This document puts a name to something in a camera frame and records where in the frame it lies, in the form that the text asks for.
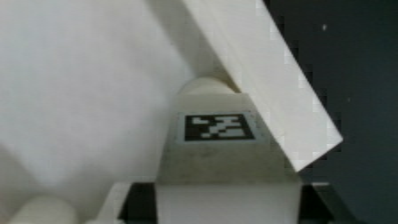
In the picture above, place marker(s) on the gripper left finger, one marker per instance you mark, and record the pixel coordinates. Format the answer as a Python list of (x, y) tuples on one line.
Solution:
[(131, 205)]

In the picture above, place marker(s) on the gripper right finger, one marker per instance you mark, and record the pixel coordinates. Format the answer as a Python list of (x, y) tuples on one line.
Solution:
[(323, 209)]

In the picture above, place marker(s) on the white table leg with tag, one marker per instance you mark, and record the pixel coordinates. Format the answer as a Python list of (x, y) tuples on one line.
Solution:
[(227, 181)]

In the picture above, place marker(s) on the white square tabletop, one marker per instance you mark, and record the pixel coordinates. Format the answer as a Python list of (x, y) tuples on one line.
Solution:
[(99, 56)]

